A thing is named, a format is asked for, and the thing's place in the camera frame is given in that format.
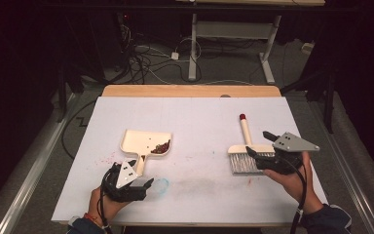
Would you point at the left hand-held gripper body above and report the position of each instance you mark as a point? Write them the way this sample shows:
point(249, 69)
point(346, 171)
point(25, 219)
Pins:
point(126, 190)

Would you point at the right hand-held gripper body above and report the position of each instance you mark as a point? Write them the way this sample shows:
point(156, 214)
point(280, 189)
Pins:
point(284, 162)

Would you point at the cream plastic dustpan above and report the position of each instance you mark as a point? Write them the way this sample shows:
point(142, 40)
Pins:
point(141, 143)

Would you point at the pile of red beans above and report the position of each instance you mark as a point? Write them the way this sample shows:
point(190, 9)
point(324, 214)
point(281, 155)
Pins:
point(162, 148)

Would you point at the person's right hand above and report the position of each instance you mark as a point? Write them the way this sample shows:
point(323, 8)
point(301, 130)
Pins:
point(297, 187)

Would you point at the person's left hand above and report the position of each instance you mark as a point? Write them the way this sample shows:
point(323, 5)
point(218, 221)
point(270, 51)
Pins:
point(105, 208)

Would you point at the white table cover sheet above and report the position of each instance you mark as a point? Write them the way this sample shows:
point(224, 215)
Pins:
point(204, 120)

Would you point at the black metal stand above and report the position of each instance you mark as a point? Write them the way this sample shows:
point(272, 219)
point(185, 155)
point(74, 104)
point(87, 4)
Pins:
point(328, 97)
point(61, 94)

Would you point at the wooden table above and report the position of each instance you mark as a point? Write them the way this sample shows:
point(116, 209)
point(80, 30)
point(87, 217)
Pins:
point(175, 91)

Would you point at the white power strip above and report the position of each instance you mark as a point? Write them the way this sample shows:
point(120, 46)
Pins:
point(307, 48)

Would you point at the white power adapter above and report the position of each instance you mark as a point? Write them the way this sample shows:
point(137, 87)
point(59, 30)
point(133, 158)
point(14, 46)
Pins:
point(174, 56)

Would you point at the white metal desk frame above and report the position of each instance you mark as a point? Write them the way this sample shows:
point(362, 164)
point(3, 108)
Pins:
point(233, 30)

